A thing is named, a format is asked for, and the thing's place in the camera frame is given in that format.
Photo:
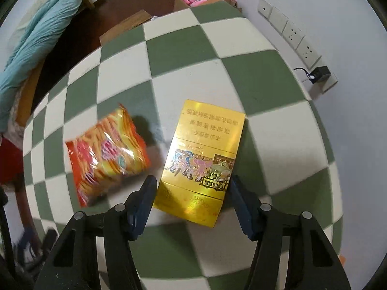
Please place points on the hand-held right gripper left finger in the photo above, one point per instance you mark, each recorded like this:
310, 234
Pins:
142, 211

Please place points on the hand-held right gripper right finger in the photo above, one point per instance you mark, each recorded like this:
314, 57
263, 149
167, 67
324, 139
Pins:
245, 211

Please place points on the yellow cigarette box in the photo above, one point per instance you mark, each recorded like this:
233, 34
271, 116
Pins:
205, 133

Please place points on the orange snack bag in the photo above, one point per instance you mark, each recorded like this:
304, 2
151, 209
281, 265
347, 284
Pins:
105, 154

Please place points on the red blanket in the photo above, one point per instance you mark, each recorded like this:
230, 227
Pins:
10, 160

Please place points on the black charger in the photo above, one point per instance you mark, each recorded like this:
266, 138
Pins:
320, 75

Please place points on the patterned bed sheet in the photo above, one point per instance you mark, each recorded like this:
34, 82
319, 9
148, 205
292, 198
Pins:
12, 120

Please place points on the green white checkered tablecloth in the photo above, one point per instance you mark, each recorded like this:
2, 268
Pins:
181, 51

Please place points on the small wooden stool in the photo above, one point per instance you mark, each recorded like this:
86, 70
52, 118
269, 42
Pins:
127, 24

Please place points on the light blue duvet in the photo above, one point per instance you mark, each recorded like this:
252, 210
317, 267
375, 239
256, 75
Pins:
39, 36

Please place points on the cardboard box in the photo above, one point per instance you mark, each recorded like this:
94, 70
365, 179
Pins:
181, 4

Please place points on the white wall socket plate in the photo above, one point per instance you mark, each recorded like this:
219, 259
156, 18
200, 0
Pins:
331, 83
292, 34
266, 7
279, 20
309, 51

